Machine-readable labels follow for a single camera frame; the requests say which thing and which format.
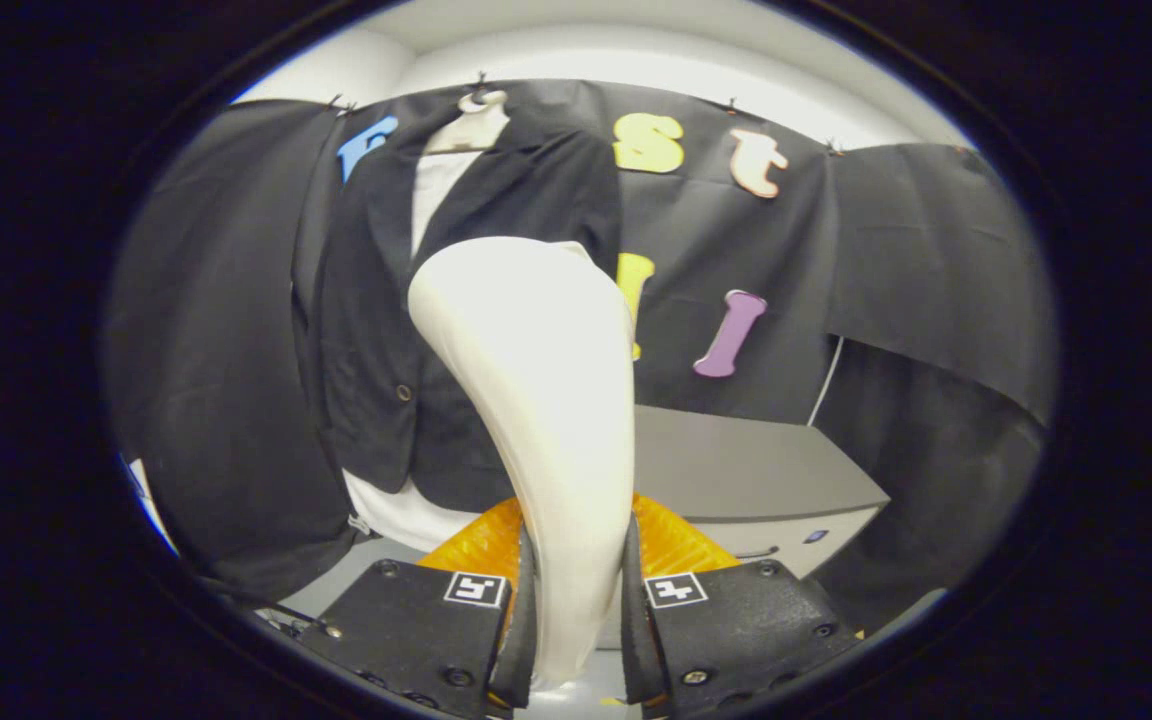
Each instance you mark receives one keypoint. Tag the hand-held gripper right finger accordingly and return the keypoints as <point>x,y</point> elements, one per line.
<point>746,625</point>

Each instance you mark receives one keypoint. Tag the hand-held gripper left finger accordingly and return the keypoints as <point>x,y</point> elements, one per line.
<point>406,630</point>

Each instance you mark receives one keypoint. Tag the white garment steamer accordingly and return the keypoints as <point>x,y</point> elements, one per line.
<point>546,400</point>

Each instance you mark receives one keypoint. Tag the grey cabinet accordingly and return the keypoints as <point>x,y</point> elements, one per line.
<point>736,470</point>

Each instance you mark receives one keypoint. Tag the black suit jacket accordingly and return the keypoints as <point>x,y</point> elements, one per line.
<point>366,350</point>

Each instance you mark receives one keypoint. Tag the black backdrop cloth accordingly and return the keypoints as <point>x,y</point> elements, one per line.
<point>916,250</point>

